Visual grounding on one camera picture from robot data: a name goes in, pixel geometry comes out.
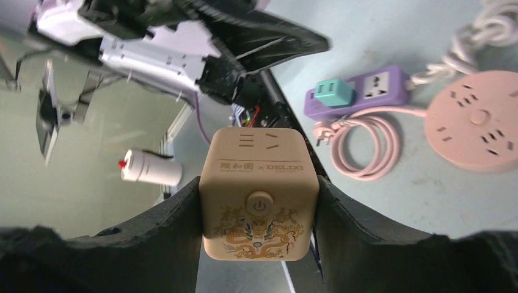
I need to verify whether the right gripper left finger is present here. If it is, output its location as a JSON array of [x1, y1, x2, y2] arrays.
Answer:
[[1, 178, 202, 292]]

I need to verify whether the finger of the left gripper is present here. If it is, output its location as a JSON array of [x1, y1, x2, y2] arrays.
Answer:
[[190, 1, 330, 74]]

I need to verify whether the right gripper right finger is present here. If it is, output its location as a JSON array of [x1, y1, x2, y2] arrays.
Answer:
[[314, 177, 517, 292]]

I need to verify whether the teal USB charger plug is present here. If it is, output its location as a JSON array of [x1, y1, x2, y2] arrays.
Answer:
[[313, 79, 356, 107]]

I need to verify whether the beige cube socket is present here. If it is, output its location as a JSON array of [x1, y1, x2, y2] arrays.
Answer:
[[199, 127, 319, 261]]

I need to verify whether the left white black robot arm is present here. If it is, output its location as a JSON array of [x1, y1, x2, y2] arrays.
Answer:
[[31, 1, 330, 104]]

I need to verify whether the white cylinder red tip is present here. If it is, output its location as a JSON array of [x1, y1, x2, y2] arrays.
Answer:
[[117, 149, 183, 186]]

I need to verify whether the purple power strip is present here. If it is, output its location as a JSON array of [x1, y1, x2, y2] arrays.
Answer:
[[304, 65, 410, 121]]

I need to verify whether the pink round power strip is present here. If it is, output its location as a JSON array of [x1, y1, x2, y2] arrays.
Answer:
[[424, 70, 517, 173]]

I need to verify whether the pink coiled power cord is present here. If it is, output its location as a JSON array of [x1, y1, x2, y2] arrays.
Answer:
[[312, 106, 428, 181]]

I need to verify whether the white coiled power cord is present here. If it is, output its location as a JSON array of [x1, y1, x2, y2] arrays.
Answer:
[[406, 0, 518, 88]]

